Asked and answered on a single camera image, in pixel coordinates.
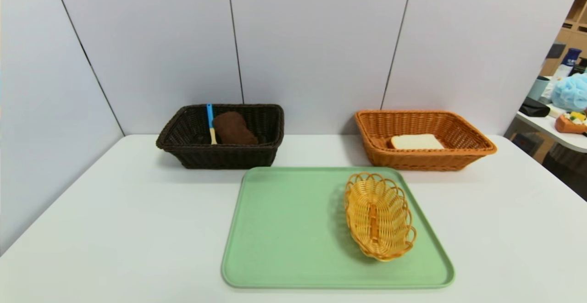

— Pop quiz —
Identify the slice of white bread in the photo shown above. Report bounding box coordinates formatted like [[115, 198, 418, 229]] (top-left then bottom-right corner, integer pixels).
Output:
[[390, 133, 445, 150]]

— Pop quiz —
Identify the white side table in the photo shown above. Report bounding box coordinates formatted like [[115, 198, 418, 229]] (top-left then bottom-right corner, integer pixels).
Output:
[[516, 106, 587, 153]]

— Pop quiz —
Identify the dark brown wicker basket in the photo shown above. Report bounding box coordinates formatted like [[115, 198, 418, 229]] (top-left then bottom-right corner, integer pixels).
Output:
[[156, 104, 285, 170]]

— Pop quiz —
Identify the light blue bath pouf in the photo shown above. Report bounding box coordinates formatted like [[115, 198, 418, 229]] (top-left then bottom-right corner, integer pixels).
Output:
[[550, 73, 587, 112]]

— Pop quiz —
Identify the wooden shelf unit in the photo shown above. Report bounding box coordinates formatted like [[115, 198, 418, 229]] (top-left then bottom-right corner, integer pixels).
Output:
[[541, 0, 587, 77]]

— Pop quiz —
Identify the teal cup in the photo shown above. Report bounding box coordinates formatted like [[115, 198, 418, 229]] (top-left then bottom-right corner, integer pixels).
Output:
[[527, 76, 551, 101]]

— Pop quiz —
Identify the small yellow oval wicker basket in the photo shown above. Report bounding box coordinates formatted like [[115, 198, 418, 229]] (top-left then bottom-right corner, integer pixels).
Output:
[[344, 171, 417, 262]]

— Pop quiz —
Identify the black pouch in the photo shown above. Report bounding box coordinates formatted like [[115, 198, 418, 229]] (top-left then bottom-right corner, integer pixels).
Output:
[[519, 97, 551, 118]]

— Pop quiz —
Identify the orange wicker basket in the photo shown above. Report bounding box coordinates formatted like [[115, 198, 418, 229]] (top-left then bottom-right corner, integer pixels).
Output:
[[354, 110, 497, 171]]

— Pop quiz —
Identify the brown towel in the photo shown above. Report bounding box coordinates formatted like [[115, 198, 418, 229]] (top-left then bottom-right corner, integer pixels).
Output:
[[213, 111, 259, 146]]

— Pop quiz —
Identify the yellow spoon with blue handle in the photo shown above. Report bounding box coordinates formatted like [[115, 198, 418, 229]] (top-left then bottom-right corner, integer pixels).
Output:
[[206, 104, 218, 145]]

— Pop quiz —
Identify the orange bowl with toy food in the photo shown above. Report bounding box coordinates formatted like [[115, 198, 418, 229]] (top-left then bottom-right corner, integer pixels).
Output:
[[554, 112, 587, 134]]

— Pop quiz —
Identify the light green plastic tray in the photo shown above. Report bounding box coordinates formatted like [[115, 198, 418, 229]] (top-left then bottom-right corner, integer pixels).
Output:
[[221, 166, 455, 289]]

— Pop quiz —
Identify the blue and white bottle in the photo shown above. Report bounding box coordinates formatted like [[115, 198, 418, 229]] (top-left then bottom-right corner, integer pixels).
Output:
[[555, 48, 582, 79]]

